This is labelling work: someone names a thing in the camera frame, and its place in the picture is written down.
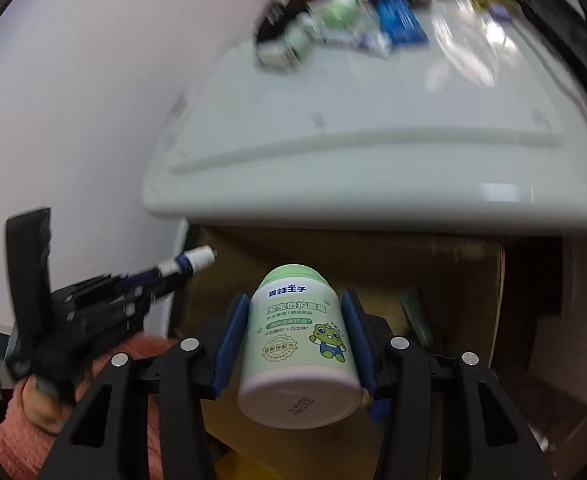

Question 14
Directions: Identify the white plastic storage box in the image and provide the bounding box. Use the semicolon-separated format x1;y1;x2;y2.
142;0;587;233

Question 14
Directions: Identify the pink fuzzy sleeve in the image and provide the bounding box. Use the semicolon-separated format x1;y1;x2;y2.
0;336;180;480

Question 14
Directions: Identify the small white blue-banded bottle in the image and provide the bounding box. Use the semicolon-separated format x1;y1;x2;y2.
156;245;216;278

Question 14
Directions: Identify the small purple cube at edge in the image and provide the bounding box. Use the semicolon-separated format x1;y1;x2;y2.
489;3;513;23

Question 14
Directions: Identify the white squeeze tube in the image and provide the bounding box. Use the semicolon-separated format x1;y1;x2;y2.
319;28;392;58

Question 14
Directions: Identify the green-capped bottle at back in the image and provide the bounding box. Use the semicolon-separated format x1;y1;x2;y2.
317;0;359;36

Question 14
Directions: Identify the cardboard trash box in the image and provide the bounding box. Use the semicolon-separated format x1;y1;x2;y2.
183;226;507;480

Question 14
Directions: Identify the blue plastic wrapper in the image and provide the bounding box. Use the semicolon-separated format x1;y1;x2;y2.
375;0;428;48

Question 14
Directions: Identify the green-capped cream jar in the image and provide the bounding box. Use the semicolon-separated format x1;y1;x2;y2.
237;264;363;430

